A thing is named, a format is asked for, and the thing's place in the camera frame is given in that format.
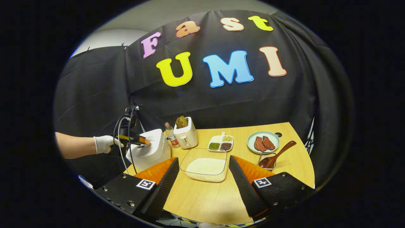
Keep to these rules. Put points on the white divided bean dish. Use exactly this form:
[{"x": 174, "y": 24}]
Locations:
[{"x": 220, "y": 142}]

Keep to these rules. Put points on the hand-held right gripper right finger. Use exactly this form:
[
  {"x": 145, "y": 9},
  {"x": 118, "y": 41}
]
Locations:
[{"x": 245, "y": 190}]

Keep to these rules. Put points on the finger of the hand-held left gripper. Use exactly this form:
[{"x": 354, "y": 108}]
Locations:
[{"x": 136, "y": 140}]

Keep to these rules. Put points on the black backdrop cloth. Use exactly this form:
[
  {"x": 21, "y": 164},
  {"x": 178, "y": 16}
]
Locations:
[{"x": 253, "y": 101}]

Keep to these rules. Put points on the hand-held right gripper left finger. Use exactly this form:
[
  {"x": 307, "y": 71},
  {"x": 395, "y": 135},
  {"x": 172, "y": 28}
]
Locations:
[{"x": 161, "y": 191}]

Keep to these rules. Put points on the metal chopstick holder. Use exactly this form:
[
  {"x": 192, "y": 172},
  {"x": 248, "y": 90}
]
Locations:
[{"x": 275, "y": 161}]

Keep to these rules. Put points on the white rice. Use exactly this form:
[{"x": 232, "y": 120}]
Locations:
[{"x": 205, "y": 166}]

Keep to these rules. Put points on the pale green plate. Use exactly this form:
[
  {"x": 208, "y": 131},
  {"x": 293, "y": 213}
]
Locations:
[{"x": 251, "y": 142}]

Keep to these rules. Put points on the white toaster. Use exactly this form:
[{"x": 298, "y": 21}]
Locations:
[{"x": 189, "y": 136}]

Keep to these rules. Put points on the blue and white object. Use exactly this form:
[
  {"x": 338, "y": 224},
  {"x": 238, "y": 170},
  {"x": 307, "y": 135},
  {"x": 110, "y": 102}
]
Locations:
[{"x": 85, "y": 182}]

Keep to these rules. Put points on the wooden spoon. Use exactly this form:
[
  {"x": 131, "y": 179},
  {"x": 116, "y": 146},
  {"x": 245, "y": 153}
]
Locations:
[{"x": 281, "y": 151}]

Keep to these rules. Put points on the brown bread slice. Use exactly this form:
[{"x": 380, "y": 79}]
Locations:
[
  {"x": 179, "y": 123},
  {"x": 184, "y": 120}
]

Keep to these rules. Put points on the small bottle with red label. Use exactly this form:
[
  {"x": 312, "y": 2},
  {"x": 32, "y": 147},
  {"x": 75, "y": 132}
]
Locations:
[{"x": 173, "y": 141}]

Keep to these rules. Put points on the black table grommet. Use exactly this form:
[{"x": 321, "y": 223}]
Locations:
[{"x": 278, "y": 134}]

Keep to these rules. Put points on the white rice cooker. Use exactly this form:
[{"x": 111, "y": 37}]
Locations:
[{"x": 155, "y": 155}]

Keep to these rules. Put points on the red meat slice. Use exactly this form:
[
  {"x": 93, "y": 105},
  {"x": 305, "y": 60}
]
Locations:
[
  {"x": 269, "y": 143},
  {"x": 259, "y": 144}
]

